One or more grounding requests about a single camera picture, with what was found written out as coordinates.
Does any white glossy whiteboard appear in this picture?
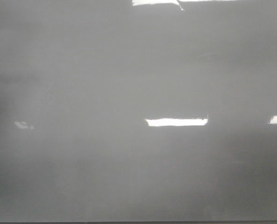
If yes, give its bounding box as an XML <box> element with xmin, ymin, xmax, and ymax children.
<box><xmin>0</xmin><ymin>0</ymin><xmax>277</xmax><ymax>222</ymax></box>

